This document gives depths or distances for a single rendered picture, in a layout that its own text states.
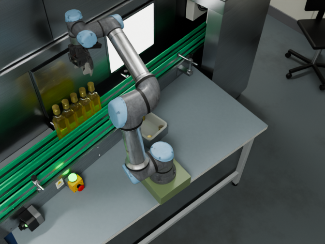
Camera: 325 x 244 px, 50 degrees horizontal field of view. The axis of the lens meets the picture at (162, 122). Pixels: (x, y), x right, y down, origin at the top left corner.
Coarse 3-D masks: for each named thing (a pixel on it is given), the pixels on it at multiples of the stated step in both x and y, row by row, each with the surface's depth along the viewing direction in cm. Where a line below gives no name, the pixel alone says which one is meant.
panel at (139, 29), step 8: (152, 8) 220; (136, 16) 212; (144, 16) 218; (152, 16) 224; (128, 24) 209; (136, 24) 216; (144, 24) 222; (152, 24) 228; (128, 32) 213; (136, 32) 220; (144, 32) 226; (152, 32) 233; (136, 40) 224; (144, 40) 231; (152, 40) 238; (112, 48) 210; (136, 48) 229; (144, 48) 235; (112, 56) 213; (112, 64) 218; (120, 64) 224
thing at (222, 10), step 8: (192, 0) 230; (200, 0) 226; (208, 0) 222; (216, 0) 218; (224, 0) 214; (232, 0) 221; (240, 0) 230; (208, 8) 225; (216, 8) 221; (224, 8) 218
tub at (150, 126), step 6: (150, 114) 221; (144, 120) 226; (150, 120) 224; (156, 120) 220; (162, 120) 217; (144, 126) 222; (150, 126) 222; (156, 126) 223; (144, 132) 219; (150, 132) 219; (156, 132) 220; (150, 138) 207
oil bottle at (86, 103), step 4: (80, 100) 192; (84, 100) 192; (88, 100) 193; (84, 104) 192; (88, 104) 194; (84, 108) 194; (88, 108) 196; (92, 108) 200; (88, 112) 198; (92, 112) 201; (88, 116) 200
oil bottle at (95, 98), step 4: (88, 92) 196; (96, 92) 196; (88, 96) 196; (92, 96) 195; (96, 96) 196; (92, 100) 195; (96, 100) 198; (92, 104) 198; (96, 104) 200; (100, 104) 202; (96, 108) 202; (100, 108) 205; (96, 112) 204
